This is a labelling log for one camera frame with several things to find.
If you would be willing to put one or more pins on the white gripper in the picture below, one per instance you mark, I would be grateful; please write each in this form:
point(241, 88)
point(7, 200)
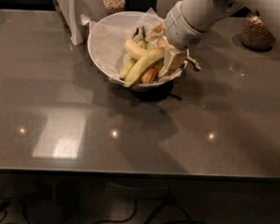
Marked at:
point(180, 29)

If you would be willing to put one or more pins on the long front yellow banana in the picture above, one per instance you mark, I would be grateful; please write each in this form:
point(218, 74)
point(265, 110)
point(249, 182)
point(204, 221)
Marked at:
point(148, 61)

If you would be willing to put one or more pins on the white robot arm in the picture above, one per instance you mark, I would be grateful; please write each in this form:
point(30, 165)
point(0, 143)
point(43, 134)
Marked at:
point(190, 19)

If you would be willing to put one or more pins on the upper yellow banana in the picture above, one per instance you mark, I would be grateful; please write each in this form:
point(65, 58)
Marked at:
point(138, 49)

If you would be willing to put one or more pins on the orange-brown ripe banana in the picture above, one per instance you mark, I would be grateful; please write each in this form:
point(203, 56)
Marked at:
point(151, 74)

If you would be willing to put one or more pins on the greenish left banana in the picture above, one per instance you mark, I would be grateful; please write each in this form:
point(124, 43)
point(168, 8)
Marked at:
point(128, 67)

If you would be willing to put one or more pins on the white bowl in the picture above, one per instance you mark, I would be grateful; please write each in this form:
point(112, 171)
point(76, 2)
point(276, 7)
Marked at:
point(102, 58)

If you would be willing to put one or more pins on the white paper liner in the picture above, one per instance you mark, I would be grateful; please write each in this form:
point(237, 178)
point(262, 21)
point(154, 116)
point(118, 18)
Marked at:
point(107, 39)

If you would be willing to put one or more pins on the glass jar of grains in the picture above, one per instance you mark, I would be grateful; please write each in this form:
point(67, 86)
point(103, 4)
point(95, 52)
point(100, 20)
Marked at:
point(114, 6)

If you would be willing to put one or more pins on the glass jar of nuts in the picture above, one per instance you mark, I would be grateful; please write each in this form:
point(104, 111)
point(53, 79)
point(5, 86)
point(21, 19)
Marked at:
point(255, 35)

